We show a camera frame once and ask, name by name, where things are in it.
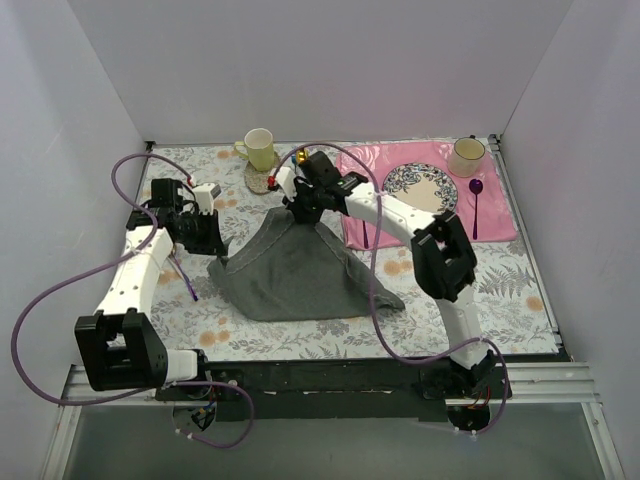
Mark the purple fork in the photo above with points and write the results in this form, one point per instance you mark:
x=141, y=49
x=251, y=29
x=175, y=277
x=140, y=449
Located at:
x=366, y=244

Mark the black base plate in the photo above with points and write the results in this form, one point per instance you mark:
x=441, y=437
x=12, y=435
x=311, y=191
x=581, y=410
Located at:
x=345, y=389

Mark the blue floral plate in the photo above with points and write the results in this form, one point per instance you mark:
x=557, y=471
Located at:
x=422, y=186

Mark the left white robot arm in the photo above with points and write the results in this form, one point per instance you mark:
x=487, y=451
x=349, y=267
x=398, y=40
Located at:
x=119, y=346

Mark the cream mug dark rim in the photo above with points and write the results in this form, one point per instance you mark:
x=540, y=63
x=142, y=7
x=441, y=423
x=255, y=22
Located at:
x=466, y=156

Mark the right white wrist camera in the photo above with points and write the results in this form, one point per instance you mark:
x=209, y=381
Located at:
x=283, y=179

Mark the grey cloth napkin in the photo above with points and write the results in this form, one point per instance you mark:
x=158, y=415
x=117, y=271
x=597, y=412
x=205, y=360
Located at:
x=293, y=272

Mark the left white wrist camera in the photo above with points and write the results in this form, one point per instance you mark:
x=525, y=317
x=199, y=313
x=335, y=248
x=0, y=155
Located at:
x=204, y=196

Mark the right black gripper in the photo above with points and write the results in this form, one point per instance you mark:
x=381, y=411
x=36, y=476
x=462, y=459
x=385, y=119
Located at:
x=304, y=208

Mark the gold bowl spoon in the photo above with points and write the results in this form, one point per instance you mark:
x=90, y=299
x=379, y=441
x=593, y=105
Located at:
x=301, y=156

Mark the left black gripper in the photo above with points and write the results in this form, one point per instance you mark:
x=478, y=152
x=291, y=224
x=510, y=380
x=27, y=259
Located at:
x=206, y=233

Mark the floral tablecloth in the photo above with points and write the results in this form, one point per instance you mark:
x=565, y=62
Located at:
x=511, y=307

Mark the yellow-green mug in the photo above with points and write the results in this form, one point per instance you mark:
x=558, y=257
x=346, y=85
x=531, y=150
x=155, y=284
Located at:
x=257, y=148

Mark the gold spoon purple handle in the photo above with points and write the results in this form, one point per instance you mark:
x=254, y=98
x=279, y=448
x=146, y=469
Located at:
x=185, y=278

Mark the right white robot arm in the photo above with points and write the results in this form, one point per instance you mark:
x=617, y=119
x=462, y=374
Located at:
x=443, y=259

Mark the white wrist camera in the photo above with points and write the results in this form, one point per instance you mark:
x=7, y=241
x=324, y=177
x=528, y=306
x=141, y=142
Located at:
x=204, y=196
x=283, y=179

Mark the round woven coaster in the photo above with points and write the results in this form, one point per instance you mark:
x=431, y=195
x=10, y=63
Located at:
x=257, y=181

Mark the pink floral placemat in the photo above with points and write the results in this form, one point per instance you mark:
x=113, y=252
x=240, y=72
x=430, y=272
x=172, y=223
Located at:
x=495, y=223

